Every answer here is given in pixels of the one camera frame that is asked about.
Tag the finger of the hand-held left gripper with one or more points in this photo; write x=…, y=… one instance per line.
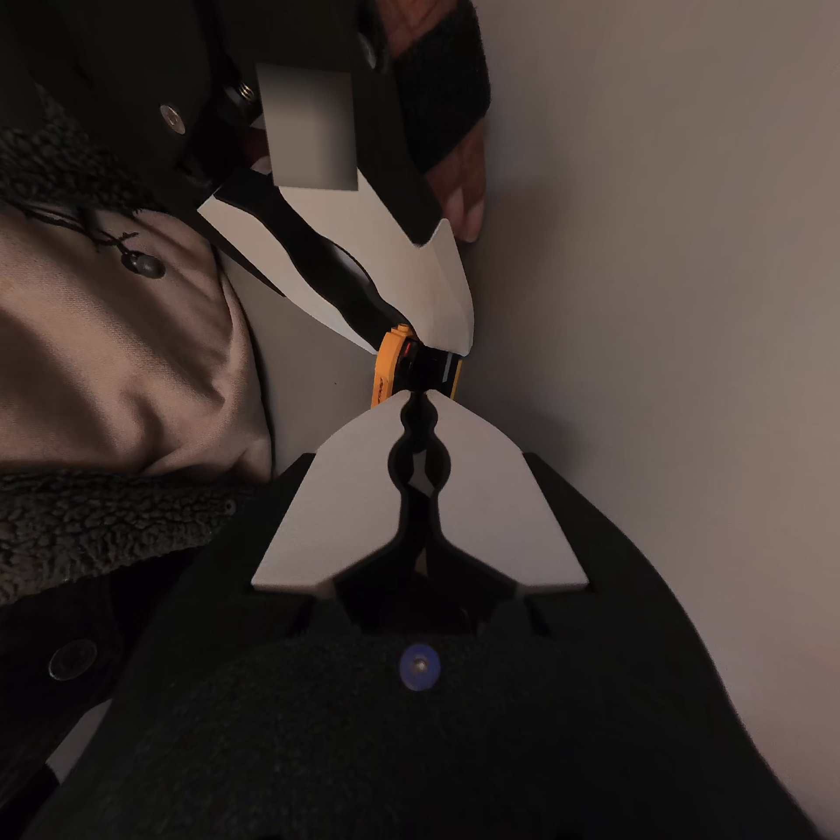
x=275, y=262
x=394, y=249

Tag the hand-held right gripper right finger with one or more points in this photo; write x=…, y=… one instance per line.
x=505, y=518

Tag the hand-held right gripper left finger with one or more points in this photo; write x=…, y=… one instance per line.
x=334, y=512

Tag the orange grey lego assembly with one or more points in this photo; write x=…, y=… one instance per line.
x=387, y=367

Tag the person's left hand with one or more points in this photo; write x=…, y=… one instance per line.
x=469, y=197

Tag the beige hooded sweatshirt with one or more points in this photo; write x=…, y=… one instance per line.
x=118, y=367

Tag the dark fleece jacket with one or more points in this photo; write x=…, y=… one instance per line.
x=98, y=525

